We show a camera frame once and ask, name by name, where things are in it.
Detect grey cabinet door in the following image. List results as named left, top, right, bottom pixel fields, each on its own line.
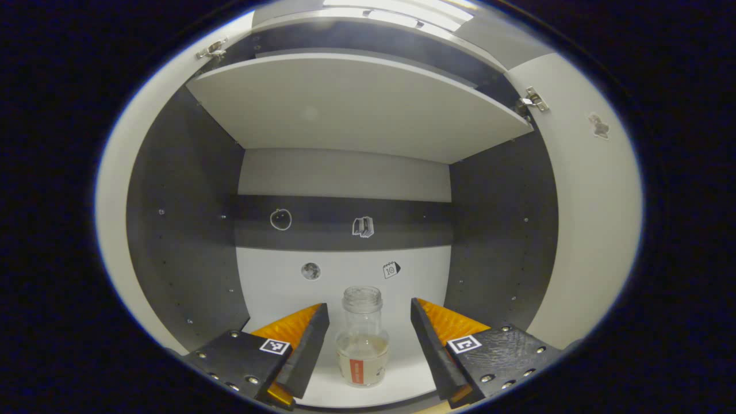
left=506, top=53, right=643, bottom=350
left=95, top=11, right=256, bottom=354

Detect clear glass bottle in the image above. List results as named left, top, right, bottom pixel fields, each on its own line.
left=335, top=286, right=390, bottom=388

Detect grey cabinet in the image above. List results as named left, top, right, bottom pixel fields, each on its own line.
left=125, top=0, right=561, bottom=410

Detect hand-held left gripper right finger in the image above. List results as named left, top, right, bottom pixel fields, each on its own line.
left=410, top=297, right=567, bottom=409

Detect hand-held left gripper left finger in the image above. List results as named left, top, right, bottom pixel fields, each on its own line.
left=183, top=302, right=331, bottom=410

